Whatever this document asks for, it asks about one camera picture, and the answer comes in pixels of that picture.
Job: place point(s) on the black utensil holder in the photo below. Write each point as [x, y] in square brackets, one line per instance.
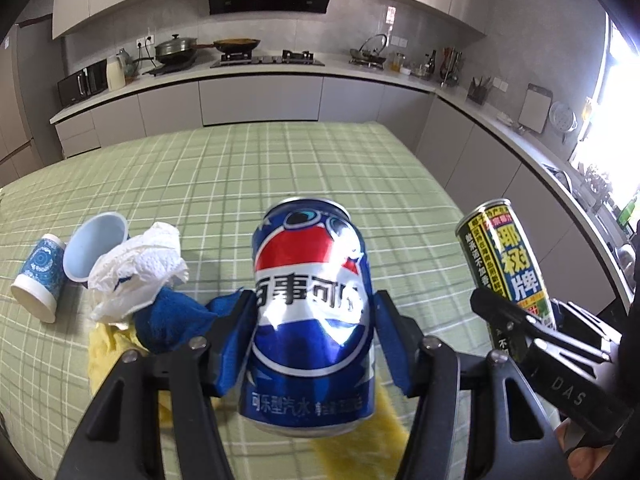
[479, 89]

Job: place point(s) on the person's right hand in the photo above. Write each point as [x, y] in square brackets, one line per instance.
[583, 462]

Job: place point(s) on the lower kitchen cabinets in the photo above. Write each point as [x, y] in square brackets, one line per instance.
[472, 161]

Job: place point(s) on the black pot with lid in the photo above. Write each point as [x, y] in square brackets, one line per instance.
[176, 50]

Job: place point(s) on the yellow cloth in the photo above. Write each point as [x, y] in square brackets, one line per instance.
[372, 451]

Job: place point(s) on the steel sink bowl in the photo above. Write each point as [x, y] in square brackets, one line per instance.
[626, 259]

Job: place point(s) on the frying pan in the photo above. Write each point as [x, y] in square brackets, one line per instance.
[232, 45]

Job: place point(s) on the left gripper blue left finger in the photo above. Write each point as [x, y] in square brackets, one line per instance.
[229, 337]

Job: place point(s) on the gas stove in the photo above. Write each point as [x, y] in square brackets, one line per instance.
[286, 57]

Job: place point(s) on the black microwave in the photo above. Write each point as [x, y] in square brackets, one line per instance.
[84, 84]

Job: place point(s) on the green yellow drink can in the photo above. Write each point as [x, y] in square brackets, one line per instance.
[500, 257]

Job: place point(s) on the white cutting board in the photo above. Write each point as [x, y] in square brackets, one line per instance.
[535, 109]

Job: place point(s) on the white tissue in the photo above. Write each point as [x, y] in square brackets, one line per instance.
[129, 277]

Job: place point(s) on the blue cloth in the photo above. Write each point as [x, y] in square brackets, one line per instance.
[174, 318]

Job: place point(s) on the white kettle jug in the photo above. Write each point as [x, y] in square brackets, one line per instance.
[115, 74]

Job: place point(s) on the green checkered tablecloth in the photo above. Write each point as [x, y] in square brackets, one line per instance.
[214, 184]

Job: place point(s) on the beige refrigerator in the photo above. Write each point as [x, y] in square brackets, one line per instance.
[31, 66]

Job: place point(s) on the blue Pepsi can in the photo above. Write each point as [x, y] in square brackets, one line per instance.
[310, 370]

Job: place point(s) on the blue patterned paper cup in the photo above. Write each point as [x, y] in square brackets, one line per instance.
[38, 285]

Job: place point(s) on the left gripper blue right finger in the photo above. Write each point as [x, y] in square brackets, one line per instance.
[400, 338]

